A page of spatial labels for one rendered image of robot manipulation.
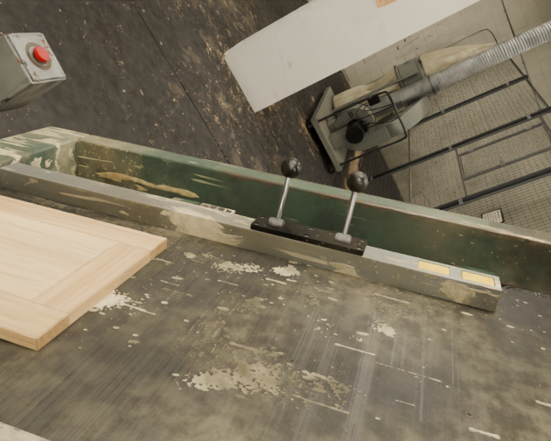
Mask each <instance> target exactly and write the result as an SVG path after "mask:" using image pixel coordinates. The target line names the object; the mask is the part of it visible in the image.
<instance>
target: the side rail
mask: <svg viewBox="0 0 551 441"><path fill-rule="evenodd" d="M77 143H78V177H80V178H84V179H91V180H94V181H98V182H102V183H105V184H110V185H113V186H120V187H123V188H128V189H131V190H135V191H138V192H142V193H149V194H153V195H156V196H160V197H165V198H168V199H173V198H174V197H178V198H181V199H185V200H192V201H196V202H199V203H201V204H202V203H205V204H209V205H213V206H217V207H224V208H227V209H231V210H234V211H235V214H238V215H241V216H245V217H248V218H252V219H256V218H257V217H258V216H259V215H263V216H267V217H270V218H271V217H276V211H277V208H278V204H279V200H280V198H281V194H282V188H283V184H284V181H285V177H284V176H280V175H276V174H272V173H267V172H264V171H256V170H252V169H248V168H244V167H239V166H235V165H231V164H223V163H220V162H215V161H211V160H207V159H203V158H198V157H191V156H186V155H183V154H178V153H174V152H170V151H166V150H159V149H154V148H151V147H146V146H142V145H138V144H133V143H126V142H122V141H117V140H114V139H109V138H105V137H101V136H93V135H91V136H85V137H83V138H80V139H78V140H77ZM351 194H352V192H351V191H349V190H346V189H341V188H337V187H333V186H328V185H321V184H317V183H313V182H309V181H304V180H301V179H296V178H292V179H291V180H290V183H289V189H288V192H287V196H286V200H285V203H284V207H283V210H282V216H281V219H282V220H285V221H288V222H293V223H296V224H300V225H304V226H308V227H312V228H318V229H323V230H326V231H330V232H333V233H341V234H342V230H343V226H344V222H345V216H346V212H347V208H348V205H349V201H350V198H351ZM347 234H348V235H350V236H351V237H356V238H360V239H363V240H367V246H370V247H374V248H377V249H385V250H388V251H392V252H395V253H400V254H403V255H407V256H413V257H418V258H421V259H425V260H429V261H432V262H437V263H443V264H447V265H450V266H455V267H458V268H459V267H460V266H462V265H466V266H470V267H473V268H477V269H482V270H488V271H491V272H495V273H497V274H498V275H499V281H500V283H501V284H505V285H509V286H512V287H516V288H520V289H524V290H528V291H534V292H538V293H541V294H545V295H549V296H551V234H549V233H545V232H541V231H537V230H532V229H528V228H524V227H516V226H513V225H508V224H504V223H500V222H496V221H491V220H484V219H479V218H476V217H471V216H467V215H463V214H459V213H452V212H447V211H443V210H439V209H435V208H431V207H426V206H419V205H415V204H410V203H407V202H402V201H398V200H394V199H386V198H382V197H378V196H373V195H370V194H365V193H361V192H358V194H357V198H356V201H355V205H354V209H353V212H352V218H351V222H350V226H349V229H348V233H347Z"/></svg>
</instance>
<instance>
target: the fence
mask: <svg viewBox="0 0 551 441"><path fill-rule="evenodd" d="M0 186H1V187H3V188H7V189H11V190H14V191H18V192H21V193H28V194H31V195H35V196H39V197H42V198H45V199H49V200H55V201H58V202H62V203H66V204H69V205H73V206H77V207H83V208H86V209H90V210H94V211H97V212H101V213H105V214H111V215H114V216H117V217H121V218H124V219H128V220H132V221H138V222H142V223H145V224H149V225H152V226H156V227H160V228H166V229H170V230H173V231H177V232H179V233H183V234H187V235H193V236H197V237H200V238H204V239H207V240H211V241H215V242H221V243H225V244H228V245H232V246H235V247H239V248H243V249H248V250H252V251H255V252H259V253H263V254H266V255H270V256H276V257H280V258H283V259H287V260H291V261H294V262H298V263H304V264H308V265H310V266H314V267H318V268H321V269H325V270H331V271H335V272H338V273H342V274H346V275H349V276H353V277H359V278H363V279H366V280H370V281H374V282H377V283H380V284H386V285H390V286H393V287H397V288H401V289H404V290H408V291H414V292H418V293H421V294H425V295H429V296H432V297H436V298H442V299H445V300H449V301H452V302H456V303H459V304H463V305H469V306H473V307H477V308H480V309H484V310H487V311H491V312H495V311H496V308H497V305H498V302H499V298H500V295H501V292H502V290H501V285H500V281H499V277H498V276H492V275H487V274H484V273H480V272H476V271H473V270H468V269H462V268H458V267H455V266H450V265H447V264H443V263H439V262H432V261H429V260H425V259H421V258H418V257H413V256H410V255H403V254H400V253H395V252H392V251H388V250H385V249H380V248H374V247H370V246H366V249H365V252H364V255H363V256H361V255H354V254H350V253H346V252H343V251H339V250H336V249H332V248H325V247H321V246H318V245H314V244H310V243H307V242H303V241H296V240H292V239H289V238H285V237H281V236H278V235H274V234H268V233H264V232H260V231H256V230H253V229H250V226H251V223H252V222H253V221H254V220H255V219H252V218H248V217H245V216H241V215H238V214H233V213H227V212H223V211H220V210H215V209H211V208H208V207H204V206H197V205H193V204H190V203H186V202H183V201H178V200H174V199H168V198H165V197H160V196H156V195H153V194H149V193H146V192H138V191H135V190H131V189H128V188H123V187H120V186H116V185H110V184H105V183H102V182H98V181H94V180H91V179H86V178H80V177H76V176H73V175H68V174H65V173H61V172H57V171H50V170H47V169H43V168H39V167H36V166H31V165H27V164H21V163H15V164H9V165H6V166H4V167H1V168H0ZM419 261H421V262H426V263H432V264H435V265H439V266H443V267H447V268H449V269H450V275H445V274H441V273H437V272H434V271H430V270H426V269H420V268H418V262H419ZM462 271H465V272H469V273H472V274H476V275H480V276H483V277H490V278H493V282H494V286H491V285H488V284H484V283H478V282H474V281H470V280H466V279H462Z"/></svg>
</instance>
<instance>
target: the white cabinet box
mask: <svg viewBox="0 0 551 441"><path fill-rule="evenodd" d="M478 1H480V0H312V1H310V2H309V3H307V4H305V5H304V6H302V7H300V8H298V9H297V10H294V11H292V12H291V13H290V14H288V15H286V16H285V17H282V18H280V19H279V20H277V21H275V22H274V23H273V24H270V25H269V26H267V27H265V28H263V29H262V30H260V31H258V32H257V33H255V34H253V35H251V36H250V37H248V38H245V39H244V40H242V41H241V42H240V43H239V44H237V45H235V46H234V47H233V48H231V49H230V50H228V51H227V52H225V53H224V54H223V55H224V57H225V58H224V59H225V60H226V62H227V64H228V66H229V67H230V69H231V71H232V73H233V75H234V77H235V79H236V80H237V81H238V83H239V85H240V87H241V89H242V91H243V93H244V95H245V96H246V97H247V99H248V102H249V103H250V105H251V107H252V109H253V111H254V112H257V111H259V110H261V109H264V108H266V107H267V106H269V105H271V104H273V103H275V102H278V101H280V100H281V99H283V98H285V97H287V96H289V95H292V94H294V93H295V92H297V91H299V90H301V89H303V88H306V87H308V86H309V85H311V84H313V83H315V82H317V81H320V80H322V79H323V78H325V77H327V76H329V75H331V74H334V73H336V72H337V71H339V70H341V69H343V68H345V67H348V66H350V65H351V64H353V63H355V62H357V61H359V60H362V59H364V58H365V57H367V56H369V55H371V54H373V53H376V52H378V51H379V50H381V49H383V48H385V47H387V46H390V45H392V44H393V43H395V42H397V41H399V40H401V39H404V38H406V37H407V36H409V35H411V34H413V33H415V32H418V31H420V30H421V29H424V28H426V27H428V26H430V25H432V24H434V23H436V22H438V21H440V20H442V19H444V18H446V17H448V16H450V15H452V14H454V13H456V12H458V11H460V10H462V9H464V8H466V7H468V6H470V5H472V4H474V3H476V2H478Z"/></svg>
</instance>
